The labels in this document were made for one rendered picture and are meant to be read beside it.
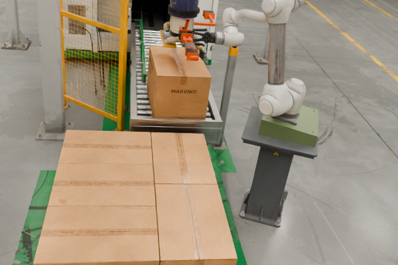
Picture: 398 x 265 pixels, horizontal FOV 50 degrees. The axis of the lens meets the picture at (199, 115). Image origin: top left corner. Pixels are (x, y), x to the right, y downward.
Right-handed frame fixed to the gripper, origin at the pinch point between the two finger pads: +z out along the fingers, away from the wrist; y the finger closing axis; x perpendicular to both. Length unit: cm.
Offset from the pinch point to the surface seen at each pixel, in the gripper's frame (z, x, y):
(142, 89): 24, 57, 71
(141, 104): 26, 30, 72
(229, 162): -55, 20, 124
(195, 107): -12, -4, 54
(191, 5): -3.5, 16.2, -17.7
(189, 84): -5.5, -4.4, 35.4
